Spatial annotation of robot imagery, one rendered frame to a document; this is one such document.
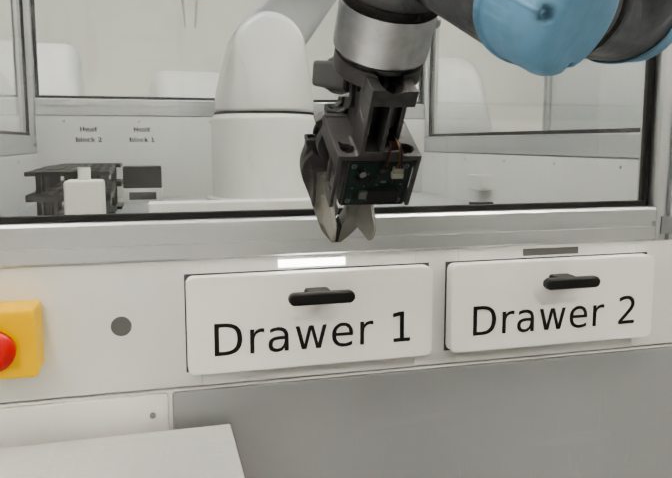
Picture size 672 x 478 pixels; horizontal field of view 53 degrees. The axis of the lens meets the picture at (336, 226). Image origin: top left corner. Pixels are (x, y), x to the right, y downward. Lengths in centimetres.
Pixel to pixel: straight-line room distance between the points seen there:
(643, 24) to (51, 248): 59
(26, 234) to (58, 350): 13
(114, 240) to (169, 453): 23
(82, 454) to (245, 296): 23
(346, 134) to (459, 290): 34
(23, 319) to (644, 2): 61
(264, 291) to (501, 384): 34
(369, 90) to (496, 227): 40
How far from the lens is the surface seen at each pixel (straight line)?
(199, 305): 77
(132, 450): 77
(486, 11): 42
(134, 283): 78
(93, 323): 79
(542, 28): 40
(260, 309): 77
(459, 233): 85
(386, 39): 50
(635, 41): 54
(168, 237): 77
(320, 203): 64
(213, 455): 74
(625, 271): 96
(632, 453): 108
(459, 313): 85
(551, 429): 99
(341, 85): 57
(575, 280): 88
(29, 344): 75
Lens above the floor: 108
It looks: 7 degrees down
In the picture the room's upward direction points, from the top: straight up
